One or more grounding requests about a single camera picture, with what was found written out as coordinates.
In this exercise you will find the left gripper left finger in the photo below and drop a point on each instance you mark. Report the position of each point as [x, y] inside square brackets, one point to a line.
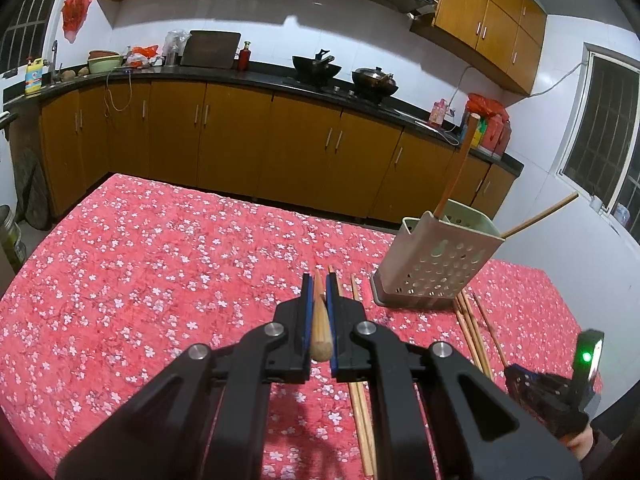
[204, 415]

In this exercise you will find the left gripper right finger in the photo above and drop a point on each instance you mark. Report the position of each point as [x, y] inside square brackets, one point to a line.
[434, 414]

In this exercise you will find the person right hand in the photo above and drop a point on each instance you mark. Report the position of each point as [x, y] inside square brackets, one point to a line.
[579, 444]

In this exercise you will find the red floral tablecloth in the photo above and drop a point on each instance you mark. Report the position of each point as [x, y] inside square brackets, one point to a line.
[140, 270]

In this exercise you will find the beige perforated utensil holder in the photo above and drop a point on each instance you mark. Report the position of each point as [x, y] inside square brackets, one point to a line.
[431, 260]

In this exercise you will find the window with grille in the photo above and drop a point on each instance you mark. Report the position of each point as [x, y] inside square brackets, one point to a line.
[23, 37]
[602, 157]

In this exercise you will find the red bags and boxes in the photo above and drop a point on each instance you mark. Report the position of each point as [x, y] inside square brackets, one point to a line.
[489, 130]

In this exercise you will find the pink bottle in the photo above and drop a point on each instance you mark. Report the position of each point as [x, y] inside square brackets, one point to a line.
[438, 113]

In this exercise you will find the black wok with lid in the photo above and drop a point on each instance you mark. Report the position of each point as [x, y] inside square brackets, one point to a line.
[373, 84]

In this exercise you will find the red sauce bottle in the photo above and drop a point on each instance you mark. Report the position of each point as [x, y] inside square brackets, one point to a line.
[244, 57]

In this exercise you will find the black wok left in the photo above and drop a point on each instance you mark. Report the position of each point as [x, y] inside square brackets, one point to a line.
[317, 71]

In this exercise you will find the dark cutting board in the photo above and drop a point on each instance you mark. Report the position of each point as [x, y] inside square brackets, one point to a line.
[210, 49]

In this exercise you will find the green bowl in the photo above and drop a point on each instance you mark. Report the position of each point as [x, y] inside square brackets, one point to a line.
[101, 61]

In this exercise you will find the yellow detergent bottle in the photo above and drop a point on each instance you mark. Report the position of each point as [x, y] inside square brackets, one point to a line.
[33, 75]

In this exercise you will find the red hanging plastic bag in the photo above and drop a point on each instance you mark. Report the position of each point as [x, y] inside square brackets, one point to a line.
[74, 14]

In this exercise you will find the left window with grille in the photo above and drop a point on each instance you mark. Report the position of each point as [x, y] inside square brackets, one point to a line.
[23, 37]

